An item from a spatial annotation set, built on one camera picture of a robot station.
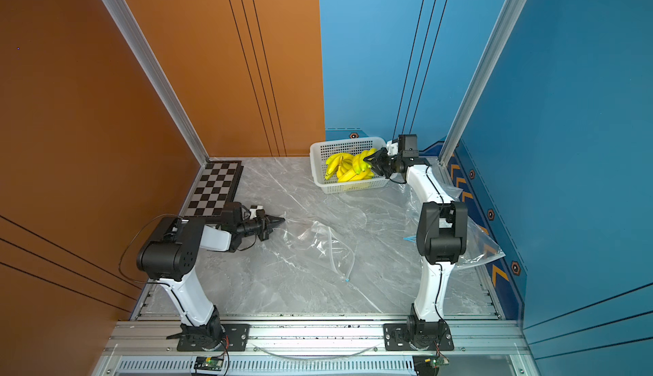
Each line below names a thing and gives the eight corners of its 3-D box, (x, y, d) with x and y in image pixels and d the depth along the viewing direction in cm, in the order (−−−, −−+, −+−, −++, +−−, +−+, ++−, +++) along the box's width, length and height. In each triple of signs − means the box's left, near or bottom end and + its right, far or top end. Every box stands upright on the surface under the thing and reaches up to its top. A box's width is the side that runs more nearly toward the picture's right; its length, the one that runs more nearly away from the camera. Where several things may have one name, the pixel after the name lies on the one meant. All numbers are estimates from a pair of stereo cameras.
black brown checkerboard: (186, 220, 102) (181, 214, 98) (209, 166, 120) (206, 160, 117) (227, 220, 102) (224, 214, 98) (244, 166, 120) (242, 160, 117)
